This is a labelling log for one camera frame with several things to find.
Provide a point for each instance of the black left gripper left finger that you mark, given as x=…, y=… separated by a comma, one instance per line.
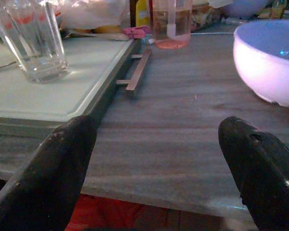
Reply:
x=45, y=173

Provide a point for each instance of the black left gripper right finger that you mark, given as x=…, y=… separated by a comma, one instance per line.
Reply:
x=262, y=168

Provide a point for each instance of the white serving tray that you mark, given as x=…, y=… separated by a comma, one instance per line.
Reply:
x=57, y=84

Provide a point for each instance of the red cloth under table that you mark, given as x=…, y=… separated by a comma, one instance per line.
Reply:
x=125, y=215

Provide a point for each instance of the white ceramic bowl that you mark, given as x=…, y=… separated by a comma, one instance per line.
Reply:
x=267, y=62

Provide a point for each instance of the metal cutlery piece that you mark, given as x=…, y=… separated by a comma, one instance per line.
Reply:
x=2, y=67

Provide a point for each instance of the clear drinking glass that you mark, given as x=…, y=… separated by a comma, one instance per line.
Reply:
x=30, y=39

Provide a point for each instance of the white bowl in background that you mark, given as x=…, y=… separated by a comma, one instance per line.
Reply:
x=243, y=7

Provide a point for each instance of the white plastic bag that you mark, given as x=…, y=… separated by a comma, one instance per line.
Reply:
x=91, y=13

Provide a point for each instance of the pink clothes peg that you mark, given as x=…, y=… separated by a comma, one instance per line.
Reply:
x=136, y=32

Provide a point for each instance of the clear pink plastic bottle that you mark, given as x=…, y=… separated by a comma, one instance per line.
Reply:
x=172, y=22

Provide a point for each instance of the yellow packet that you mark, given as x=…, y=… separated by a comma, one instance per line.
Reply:
x=141, y=12

